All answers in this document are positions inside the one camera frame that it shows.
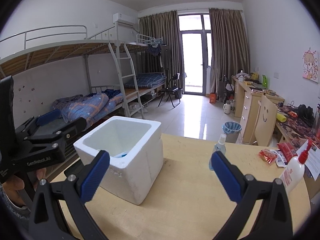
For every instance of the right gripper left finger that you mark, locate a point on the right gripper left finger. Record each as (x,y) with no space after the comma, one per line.
(47,220)

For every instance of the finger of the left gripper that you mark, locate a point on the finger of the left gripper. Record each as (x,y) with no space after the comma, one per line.
(40,122)
(63,133)

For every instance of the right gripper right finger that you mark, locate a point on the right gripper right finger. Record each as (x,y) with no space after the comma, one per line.
(274,219)

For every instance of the left hand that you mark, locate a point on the left hand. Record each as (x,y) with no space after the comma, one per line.
(14,184)

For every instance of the blue plaid quilt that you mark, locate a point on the blue plaid quilt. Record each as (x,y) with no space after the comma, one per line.
(91,107)

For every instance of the metal bunk bed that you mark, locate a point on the metal bunk bed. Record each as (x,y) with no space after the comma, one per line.
(61,61)

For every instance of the white red pump bottle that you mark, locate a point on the white red pump bottle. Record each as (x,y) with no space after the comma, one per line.
(295,169)

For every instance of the red snack packet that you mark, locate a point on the red snack packet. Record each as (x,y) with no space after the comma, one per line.
(267,155)

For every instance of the white foam box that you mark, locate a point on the white foam box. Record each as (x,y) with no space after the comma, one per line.
(136,155)

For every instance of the far folded blue bedding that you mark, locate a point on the far folded blue bedding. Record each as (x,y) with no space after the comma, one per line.
(150,80)

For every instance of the blue lined trash bin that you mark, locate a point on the blue lined trash bin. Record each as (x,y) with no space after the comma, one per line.
(232,130)

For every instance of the wooden smiley chair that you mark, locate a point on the wooden smiley chair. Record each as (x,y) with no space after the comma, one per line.
(265,122)

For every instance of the black folding chair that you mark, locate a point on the black folding chair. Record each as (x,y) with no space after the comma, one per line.
(170,89)

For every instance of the white thermos kettle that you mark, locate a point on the white thermos kettle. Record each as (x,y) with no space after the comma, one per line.
(227,107)

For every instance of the wooden desk with drawers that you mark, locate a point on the wooden desk with drawers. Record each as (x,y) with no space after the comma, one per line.
(247,103)

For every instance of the white air conditioner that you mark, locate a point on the white air conditioner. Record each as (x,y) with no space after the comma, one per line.
(124,19)

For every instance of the orange bag on floor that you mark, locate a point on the orange bag on floor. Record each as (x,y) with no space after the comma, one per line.
(212,98)

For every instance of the green bag on desk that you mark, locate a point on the green bag on desk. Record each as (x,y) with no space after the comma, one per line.
(265,81)

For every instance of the left brown curtain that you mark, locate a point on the left brown curtain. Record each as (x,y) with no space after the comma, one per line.
(165,57)

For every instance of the brown curtain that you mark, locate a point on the brown curtain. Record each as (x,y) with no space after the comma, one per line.
(165,57)
(230,49)

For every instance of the cartoon girl poster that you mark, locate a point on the cartoon girl poster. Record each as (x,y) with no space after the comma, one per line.
(311,65)

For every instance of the glass balcony door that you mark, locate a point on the glass balcony door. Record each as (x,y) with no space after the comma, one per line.
(195,32)

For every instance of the right brown curtain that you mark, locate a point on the right brown curtain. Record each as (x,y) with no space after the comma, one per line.
(230,49)

